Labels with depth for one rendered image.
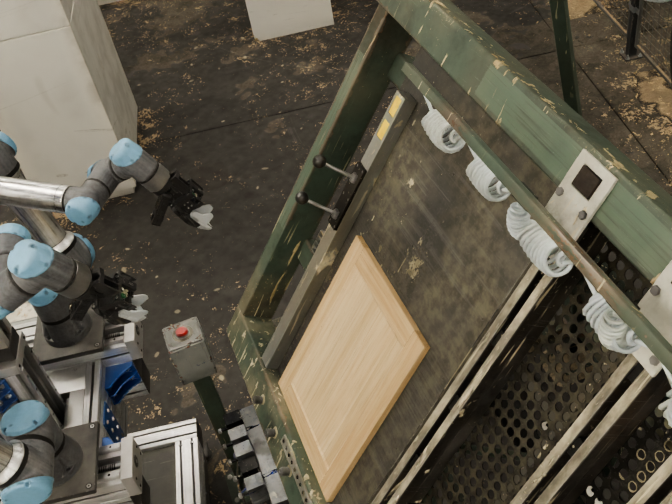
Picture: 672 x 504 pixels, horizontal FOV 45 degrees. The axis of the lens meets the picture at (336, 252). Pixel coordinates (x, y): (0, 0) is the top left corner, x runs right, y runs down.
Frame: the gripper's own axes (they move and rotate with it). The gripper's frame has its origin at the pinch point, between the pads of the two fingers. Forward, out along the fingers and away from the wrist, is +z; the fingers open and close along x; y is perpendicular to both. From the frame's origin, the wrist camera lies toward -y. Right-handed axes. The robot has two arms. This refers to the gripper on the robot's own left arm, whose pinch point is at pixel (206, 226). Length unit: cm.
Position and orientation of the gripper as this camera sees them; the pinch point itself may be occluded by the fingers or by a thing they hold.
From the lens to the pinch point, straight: 236.4
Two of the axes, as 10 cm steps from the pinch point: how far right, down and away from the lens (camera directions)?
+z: 5.9, 5.3, 6.1
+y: 7.9, -5.2, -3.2
